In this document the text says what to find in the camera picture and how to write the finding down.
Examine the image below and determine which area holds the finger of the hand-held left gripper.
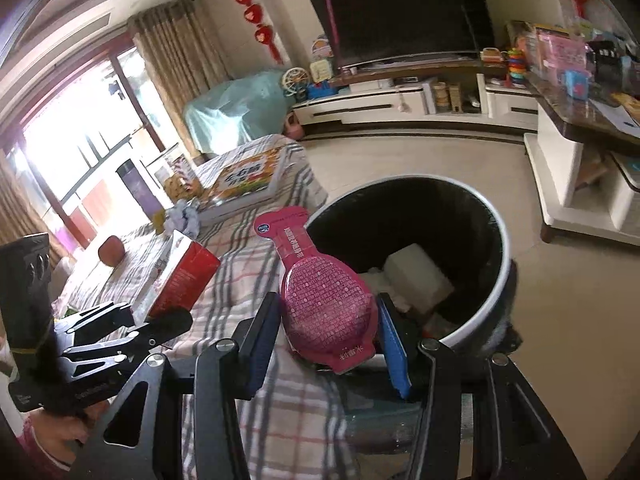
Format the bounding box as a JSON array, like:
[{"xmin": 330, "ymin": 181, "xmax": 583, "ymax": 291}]
[
  {"xmin": 52, "ymin": 302, "xmax": 193, "ymax": 348},
  {"xmin": 60, "ymin": 330, "xmax": 151, "ymax": 378}
]

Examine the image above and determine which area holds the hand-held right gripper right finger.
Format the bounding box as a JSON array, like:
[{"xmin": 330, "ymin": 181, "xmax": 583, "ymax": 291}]
[{"xmin": 376, "ymin": 292, "xmax": 588, "ymax": 480}]

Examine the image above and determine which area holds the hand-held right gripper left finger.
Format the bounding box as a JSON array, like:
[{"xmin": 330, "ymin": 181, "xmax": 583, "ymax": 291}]
[{"xmin": 55, "ymin": 291, "xmax": 283, "ymax": 480}]

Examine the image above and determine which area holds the pink pear-shaped pouch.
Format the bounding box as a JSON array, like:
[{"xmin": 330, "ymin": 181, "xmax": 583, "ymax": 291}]
[{"xmin": 253, "ymin": 206, "xmax": 377, "ymax": 376}]

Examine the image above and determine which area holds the red and white carton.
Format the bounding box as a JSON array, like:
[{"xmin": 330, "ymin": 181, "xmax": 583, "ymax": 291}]
[{"xmin": 135, "ymin": 230, "xmax": 222, "ymax": 323}]

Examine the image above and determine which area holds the black bin with white rim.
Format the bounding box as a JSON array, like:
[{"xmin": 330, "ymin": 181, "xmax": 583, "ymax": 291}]
[{"xmin": 305, "ymin": 174, "xmax": 523, "ymax": 361}]

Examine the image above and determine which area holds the person's left forearm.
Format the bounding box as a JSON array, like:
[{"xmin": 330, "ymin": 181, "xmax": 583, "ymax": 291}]
[{"xmin": 15, "ymin": 425, "xmax": 68, "ymax": 478}]

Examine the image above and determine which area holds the person's left hand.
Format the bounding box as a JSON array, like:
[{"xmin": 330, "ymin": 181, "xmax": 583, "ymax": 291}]
[{"xmin": 30, "ymin": 400, "xmax": 108, "ymax": 466}]

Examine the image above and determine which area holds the red round object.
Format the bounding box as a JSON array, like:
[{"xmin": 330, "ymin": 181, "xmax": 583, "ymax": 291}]
[{"xmin": 98, "ymin": 236, "xmax": 126, "ymax": 267}]

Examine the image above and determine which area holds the white foam block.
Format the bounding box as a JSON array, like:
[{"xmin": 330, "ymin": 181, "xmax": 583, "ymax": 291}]
[{"xmin": 384, "ymin": 243, "xmax": 456, "ymax": 316}]

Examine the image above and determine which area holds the beige window curtain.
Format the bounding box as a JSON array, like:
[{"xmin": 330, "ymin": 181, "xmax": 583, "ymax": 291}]
[
  {"xmin": 127, "ymin": 0, "xmax": 236, "ymax": 161},
  {"xmin": 0, "ymin": 150, "xmax": 66, "ymax": 266}
]

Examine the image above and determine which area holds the crumpled white paper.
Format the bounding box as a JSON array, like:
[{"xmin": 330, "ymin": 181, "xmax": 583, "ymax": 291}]
[{"xmin": 165, "ymin": 199, "xmax": 201, "ymax": 236}]

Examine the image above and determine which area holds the dark thermos bottle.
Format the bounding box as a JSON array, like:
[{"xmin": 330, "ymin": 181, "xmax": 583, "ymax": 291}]
[{"xmin": 116, "ymin": 160, "xmax": 163, "ymax": 216}]

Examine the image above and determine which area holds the yellow snack packet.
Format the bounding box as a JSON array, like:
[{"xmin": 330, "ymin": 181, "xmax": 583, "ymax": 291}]
[{"xmin": 162, "ymin": 160, "xmax": 203, "ymax": 198}]

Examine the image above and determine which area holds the colourful puzzle box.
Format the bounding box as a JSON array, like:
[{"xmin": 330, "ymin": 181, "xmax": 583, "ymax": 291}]
[{"xmin": 200, "ymin": 146, "xmax": 293, "ymax": 223}]

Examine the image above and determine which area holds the light blue furniture cover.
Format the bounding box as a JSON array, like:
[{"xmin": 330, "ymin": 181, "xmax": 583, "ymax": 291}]
[{"xmin": 182, "ymin": 69, "xmax": 296, "ymax": 158}]

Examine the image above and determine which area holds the white television cabinet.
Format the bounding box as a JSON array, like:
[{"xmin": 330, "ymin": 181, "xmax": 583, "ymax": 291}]
[{"xmin": 292, "ymin": 60, "xmax": 541, "ymax": 136}]

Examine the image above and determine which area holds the white table with dark top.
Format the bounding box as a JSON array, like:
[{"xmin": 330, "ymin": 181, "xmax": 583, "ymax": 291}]
[{"xmin": 522, "ymin": 67, "xmax": 640, "ymax": 246}]

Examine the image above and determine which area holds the white ferris wheel toy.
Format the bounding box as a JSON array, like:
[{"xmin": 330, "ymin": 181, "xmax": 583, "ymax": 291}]
[{"xmin": 281, "ymin": 66, "xmax": 311, "ymax": 98}]

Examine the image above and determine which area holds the white paper sheet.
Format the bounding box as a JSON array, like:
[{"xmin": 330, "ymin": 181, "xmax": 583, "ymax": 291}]
[{"xmin": 597, "ymin": 100, "xmax": 640, "ymax": 136}]

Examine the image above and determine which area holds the red heart hanging decoration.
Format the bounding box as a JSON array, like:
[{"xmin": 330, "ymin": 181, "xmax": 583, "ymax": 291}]
[{"xmin": 226, "ymin": 0, "xmax": 283, "ymax": 63}]

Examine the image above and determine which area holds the black flat television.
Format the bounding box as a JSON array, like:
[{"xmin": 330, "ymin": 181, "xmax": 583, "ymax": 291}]
[{"xmin": 308, "ymin": 0, "xmax": 496, "ymax": 70}]

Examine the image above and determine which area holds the pink toy box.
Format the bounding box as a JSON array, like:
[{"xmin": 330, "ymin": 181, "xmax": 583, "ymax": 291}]
[{"xmin": 535, "ymin": 27, "xmax": 591, "ymax": 73}]

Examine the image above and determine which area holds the colourful stacking ring toy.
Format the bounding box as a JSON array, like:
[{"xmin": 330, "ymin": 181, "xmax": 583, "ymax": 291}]
[{"xmin": 505, "ymin": 47, "xmax": 528, "ymax": 83}]

